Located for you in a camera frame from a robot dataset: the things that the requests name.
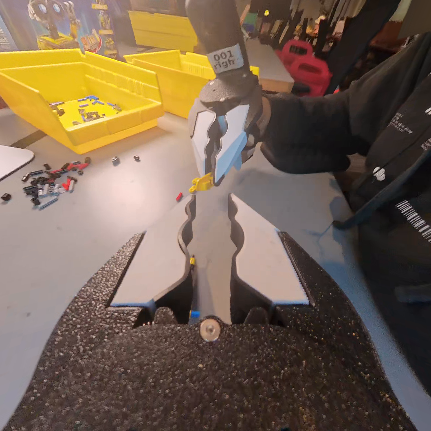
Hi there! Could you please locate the pile of black red pieces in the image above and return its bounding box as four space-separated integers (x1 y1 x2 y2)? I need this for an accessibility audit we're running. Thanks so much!
22 156 91 210

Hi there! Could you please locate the yellow brick arm with axle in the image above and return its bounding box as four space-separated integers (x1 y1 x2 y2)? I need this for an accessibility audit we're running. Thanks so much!
189 255 201 319

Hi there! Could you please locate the long yellow brick beam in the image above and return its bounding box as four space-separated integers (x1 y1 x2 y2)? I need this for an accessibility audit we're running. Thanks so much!
189 173 213 193

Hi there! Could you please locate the heap of blue tan pieces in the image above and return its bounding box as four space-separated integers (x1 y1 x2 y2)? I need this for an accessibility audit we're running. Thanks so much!
49 96 122 126

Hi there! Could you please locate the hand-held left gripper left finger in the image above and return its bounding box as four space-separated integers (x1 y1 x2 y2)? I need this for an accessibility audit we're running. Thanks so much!
110 195 196 324

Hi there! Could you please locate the grey side table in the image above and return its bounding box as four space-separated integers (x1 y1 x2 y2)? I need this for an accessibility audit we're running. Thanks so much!
241 39 295 93

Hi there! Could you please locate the white book stand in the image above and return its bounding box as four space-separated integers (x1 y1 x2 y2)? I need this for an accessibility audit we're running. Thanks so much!
0 145 35 182

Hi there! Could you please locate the person's right hand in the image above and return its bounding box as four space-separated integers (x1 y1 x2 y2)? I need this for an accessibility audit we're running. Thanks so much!
247 96 272 150

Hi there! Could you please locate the grey desk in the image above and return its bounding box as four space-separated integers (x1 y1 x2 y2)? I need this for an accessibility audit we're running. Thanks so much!
0 101 357 431

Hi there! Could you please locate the blue robot kit box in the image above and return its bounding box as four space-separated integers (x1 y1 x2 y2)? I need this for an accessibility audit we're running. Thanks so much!
0 0 128 62

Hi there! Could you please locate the red plastic canister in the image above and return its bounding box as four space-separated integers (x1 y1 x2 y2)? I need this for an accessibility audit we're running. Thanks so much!
291 57 332 98
276 40 315 68

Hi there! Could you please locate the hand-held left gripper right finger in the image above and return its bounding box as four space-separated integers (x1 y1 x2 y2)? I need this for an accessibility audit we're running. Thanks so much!
228 194 310 323

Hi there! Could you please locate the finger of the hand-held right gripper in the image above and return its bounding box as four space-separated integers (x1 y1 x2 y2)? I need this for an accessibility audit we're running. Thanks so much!
214 104 250 186
190 110 218 177

